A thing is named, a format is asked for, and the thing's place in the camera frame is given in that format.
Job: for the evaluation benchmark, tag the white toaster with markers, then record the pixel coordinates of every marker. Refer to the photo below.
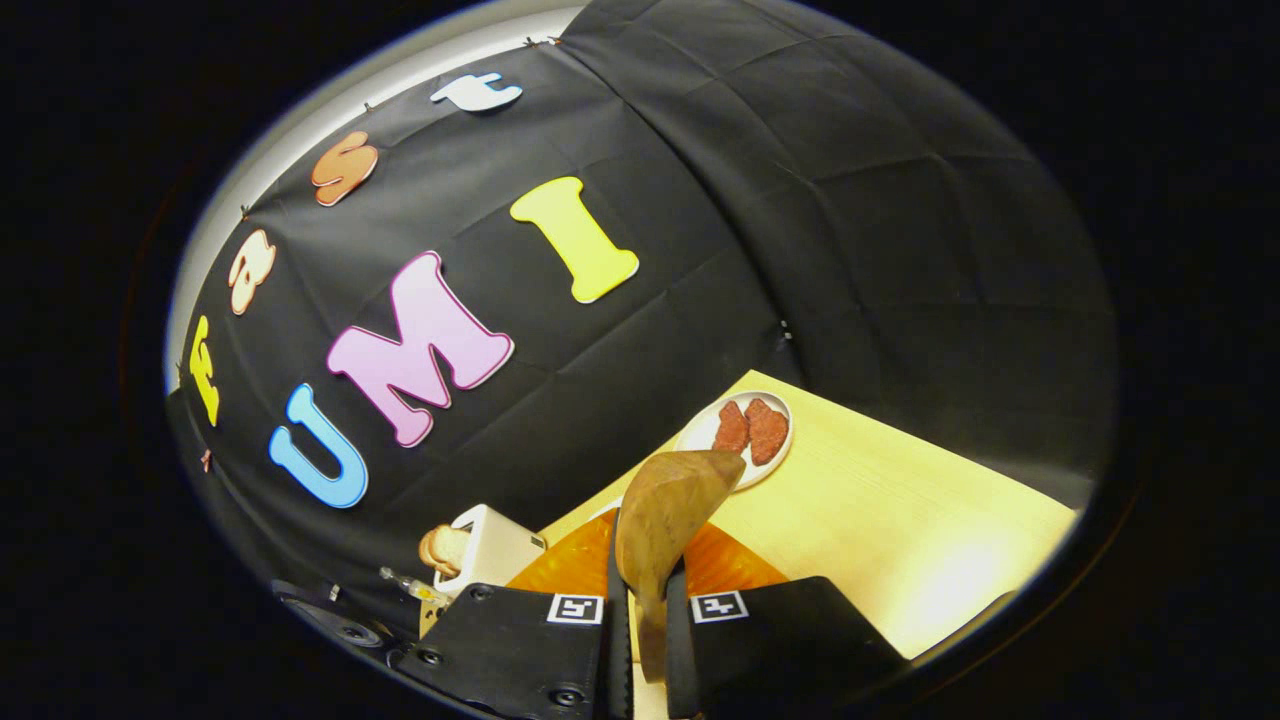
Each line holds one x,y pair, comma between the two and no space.
500,550

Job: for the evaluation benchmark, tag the dark rice cooker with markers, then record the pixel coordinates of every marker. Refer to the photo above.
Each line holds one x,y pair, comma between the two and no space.
340,620

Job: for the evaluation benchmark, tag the black backdrop cloth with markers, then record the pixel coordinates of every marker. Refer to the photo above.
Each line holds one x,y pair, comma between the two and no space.
850,200

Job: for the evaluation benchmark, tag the red meat slice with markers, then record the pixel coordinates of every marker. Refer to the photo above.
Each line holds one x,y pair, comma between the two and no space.
731,428
768,432

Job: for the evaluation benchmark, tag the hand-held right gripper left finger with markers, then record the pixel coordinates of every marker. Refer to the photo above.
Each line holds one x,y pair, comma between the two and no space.
500,640

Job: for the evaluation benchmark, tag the glass bottle with yellow label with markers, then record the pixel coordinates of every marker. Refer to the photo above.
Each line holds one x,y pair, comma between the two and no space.
415,588

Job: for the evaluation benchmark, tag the bread slice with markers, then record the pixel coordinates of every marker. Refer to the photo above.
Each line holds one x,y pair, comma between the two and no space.
445,550

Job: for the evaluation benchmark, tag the wooden spoon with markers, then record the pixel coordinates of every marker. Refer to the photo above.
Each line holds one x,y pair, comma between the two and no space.
665,510

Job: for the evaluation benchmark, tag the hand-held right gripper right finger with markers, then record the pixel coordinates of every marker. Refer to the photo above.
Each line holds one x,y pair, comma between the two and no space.
780,640

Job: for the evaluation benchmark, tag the white round plate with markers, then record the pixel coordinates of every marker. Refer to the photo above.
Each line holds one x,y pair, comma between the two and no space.
700,432

